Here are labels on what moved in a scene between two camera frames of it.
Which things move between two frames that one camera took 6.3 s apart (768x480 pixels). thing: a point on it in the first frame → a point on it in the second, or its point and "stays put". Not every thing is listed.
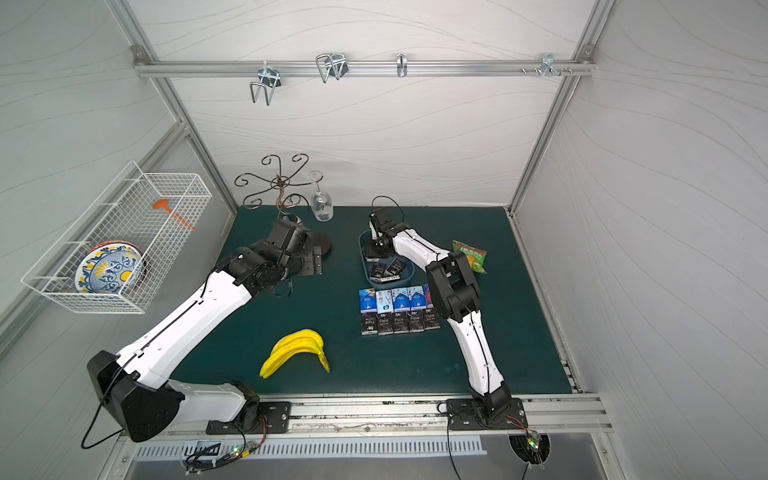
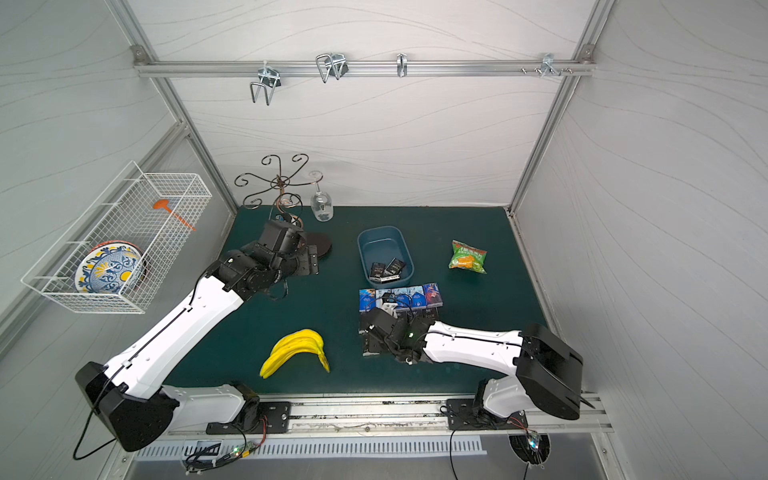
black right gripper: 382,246 → 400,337
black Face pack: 396,266 stays put
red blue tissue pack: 428,294 stays put
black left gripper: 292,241 stays put
